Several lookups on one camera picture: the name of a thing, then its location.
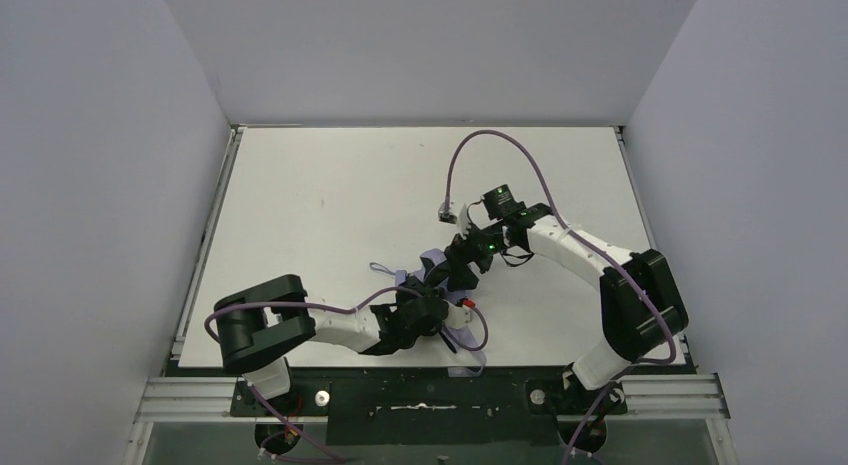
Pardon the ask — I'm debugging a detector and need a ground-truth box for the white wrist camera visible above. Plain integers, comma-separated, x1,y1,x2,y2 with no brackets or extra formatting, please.
442,298,476,329
438,201,481,239

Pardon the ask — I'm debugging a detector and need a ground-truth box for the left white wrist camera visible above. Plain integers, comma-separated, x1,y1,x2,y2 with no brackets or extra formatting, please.
442,298,476,329

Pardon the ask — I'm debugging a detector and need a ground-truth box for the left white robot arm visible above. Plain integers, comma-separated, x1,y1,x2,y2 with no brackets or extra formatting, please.
203,274,456,400

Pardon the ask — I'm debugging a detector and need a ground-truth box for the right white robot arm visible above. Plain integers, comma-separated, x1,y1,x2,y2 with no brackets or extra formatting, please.
439,185,689,391

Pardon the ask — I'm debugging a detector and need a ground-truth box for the lavender folding umbrella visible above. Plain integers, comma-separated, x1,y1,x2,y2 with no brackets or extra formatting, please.
369,249,490,378

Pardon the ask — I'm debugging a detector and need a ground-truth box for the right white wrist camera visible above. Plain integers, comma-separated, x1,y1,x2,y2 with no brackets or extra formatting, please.
438,201,481,239

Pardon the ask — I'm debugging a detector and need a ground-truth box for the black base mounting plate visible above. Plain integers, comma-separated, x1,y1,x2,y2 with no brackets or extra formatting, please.
269,366,628,446

